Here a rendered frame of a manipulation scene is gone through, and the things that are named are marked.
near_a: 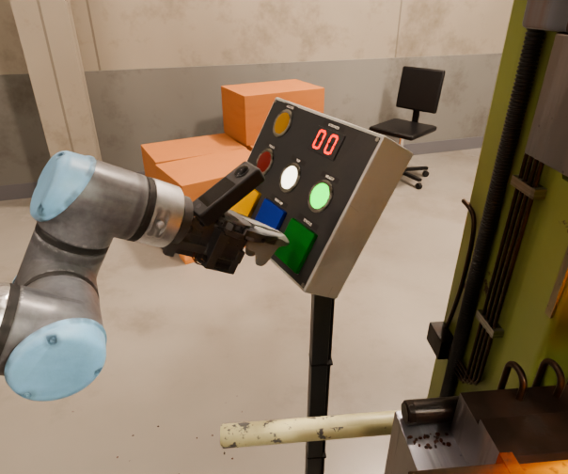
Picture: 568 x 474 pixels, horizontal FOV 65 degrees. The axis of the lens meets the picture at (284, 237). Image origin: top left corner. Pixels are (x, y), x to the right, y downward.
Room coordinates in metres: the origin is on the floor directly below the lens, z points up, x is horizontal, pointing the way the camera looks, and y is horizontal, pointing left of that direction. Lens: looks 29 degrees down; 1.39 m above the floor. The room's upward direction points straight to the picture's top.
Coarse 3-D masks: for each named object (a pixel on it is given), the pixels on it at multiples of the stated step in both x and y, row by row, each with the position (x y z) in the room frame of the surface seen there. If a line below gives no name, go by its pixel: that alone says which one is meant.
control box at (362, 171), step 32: (288, 128) 0.87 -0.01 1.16; (320, 128) 0.79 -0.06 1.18; (352, 128) 0.73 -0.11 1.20; (256, 160) 0.90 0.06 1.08; (288, 160) 0.82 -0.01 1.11; (320, 160) 0.75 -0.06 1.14; (352, 160) 0.69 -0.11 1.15; (384, 160) 0.67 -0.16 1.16; (288, 192) 0.76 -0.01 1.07; (352, 192) 0.65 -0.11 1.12; (384, 192) 0.68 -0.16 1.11; (288, 224) 0.72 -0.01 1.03; (320, 224) 0.66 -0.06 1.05; (352, 224) 0.64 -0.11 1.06; (320, 256) 0.62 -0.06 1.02; (352, 256) 0.65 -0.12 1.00; (320, 288) 0.62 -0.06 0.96
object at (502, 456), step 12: (504, 456) 0.27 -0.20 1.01; (444, 468) 0.26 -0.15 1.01; (456, 468) 0.26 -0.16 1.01; (468, 468) 0.26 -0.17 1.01; (480, 468) 0.26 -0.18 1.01; (492, 468) 0.26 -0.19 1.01; (504, 468) 0.26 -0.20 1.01; (516, 468) 0.25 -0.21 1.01; (528, 468) 0.26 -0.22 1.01; (540, 468) 0.26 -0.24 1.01; (552, 468) 0.26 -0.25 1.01; (564, 468) 0.26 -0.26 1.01
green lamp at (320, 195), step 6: (318, 186) 0.71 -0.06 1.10; (324, 186) 0.70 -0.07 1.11; (312, 192) 0.71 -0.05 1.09; (318, 192) 0.70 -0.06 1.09; (324, 192) 0.69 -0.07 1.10; (312, 198) 0.70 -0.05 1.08; (318, 198) 0.69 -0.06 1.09; (324, 198) 0.68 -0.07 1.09; (312, 204) 0.70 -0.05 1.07; (318, 204) 0.68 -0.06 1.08
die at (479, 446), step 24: (456, 408) 0.37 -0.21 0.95; (480, 408) 0.35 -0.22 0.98; (504, 408) 0.35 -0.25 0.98; (528, 408) 0.35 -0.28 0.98; (552, 408) 0.35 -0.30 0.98; (456, 432) 0.36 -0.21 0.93; (480, 432) 0.32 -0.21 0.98; (504, 432) 0.31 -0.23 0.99; (528, 432) 0.31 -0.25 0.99; (552, 432) 0.31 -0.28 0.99; (480, 456) 0.31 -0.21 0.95; (528, 456) 0.28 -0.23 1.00; (552, 456) 0.28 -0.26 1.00
